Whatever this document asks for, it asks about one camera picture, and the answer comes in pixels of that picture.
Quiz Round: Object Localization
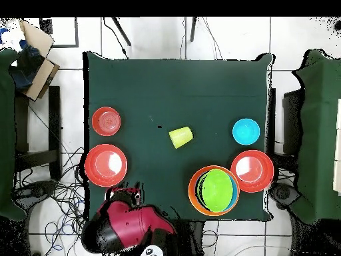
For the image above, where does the yellow plastic cup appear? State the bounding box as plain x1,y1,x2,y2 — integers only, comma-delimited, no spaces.
168,125,194,150

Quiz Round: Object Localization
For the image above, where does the large orange plastic bowl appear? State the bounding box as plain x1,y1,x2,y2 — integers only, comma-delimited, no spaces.
188,165,241,217

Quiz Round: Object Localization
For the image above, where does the green plastic bowl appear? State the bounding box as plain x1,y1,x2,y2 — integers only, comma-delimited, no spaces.
200,168,234,213

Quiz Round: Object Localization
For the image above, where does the large red plastic bowl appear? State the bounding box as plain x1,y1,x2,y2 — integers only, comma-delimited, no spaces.
230,149,275,193
84,143,128,187

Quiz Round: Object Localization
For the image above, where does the large blue plastic bowl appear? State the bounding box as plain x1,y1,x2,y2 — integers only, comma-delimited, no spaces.
194,170,239,213

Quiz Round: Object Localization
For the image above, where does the white box stack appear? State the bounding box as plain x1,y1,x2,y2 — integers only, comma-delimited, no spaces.
332,98,341,197

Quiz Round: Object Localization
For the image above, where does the dark green tablecloth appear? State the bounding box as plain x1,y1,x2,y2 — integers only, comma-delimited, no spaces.
82,51,275,223

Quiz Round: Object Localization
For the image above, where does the small orange-red plastic bowl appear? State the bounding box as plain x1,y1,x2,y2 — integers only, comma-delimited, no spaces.
91,106,122,137

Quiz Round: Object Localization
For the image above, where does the small cyan plastic bowl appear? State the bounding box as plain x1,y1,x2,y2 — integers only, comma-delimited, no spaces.
232,118,261,146

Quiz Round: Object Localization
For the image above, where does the black tripod leg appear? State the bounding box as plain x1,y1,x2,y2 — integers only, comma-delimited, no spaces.
189,17,198,43
111,17,132,47

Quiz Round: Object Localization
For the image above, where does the black stool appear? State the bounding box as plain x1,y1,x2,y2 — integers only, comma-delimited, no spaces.
14,85,63,182

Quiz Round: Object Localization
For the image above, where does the cardboard box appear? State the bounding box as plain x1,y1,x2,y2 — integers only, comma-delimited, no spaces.
18,19,61,102

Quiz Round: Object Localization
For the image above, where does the green cloth covered side table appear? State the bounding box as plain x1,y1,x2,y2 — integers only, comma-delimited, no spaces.
290,49,341,225
0,47,27,222

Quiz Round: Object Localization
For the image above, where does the dark blue cloth bag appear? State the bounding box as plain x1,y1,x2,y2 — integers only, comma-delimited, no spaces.
9,39,46,91

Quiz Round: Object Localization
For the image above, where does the tangle of floor cables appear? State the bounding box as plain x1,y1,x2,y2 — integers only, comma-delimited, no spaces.
13,146,107,256

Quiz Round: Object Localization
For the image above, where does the black pedestal foot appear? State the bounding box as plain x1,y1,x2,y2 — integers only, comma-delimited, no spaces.
13,179,58,203
268,182,302,210

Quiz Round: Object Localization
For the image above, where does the black floor frame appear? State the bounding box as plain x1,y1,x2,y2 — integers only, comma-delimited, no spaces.
39,17,79,49

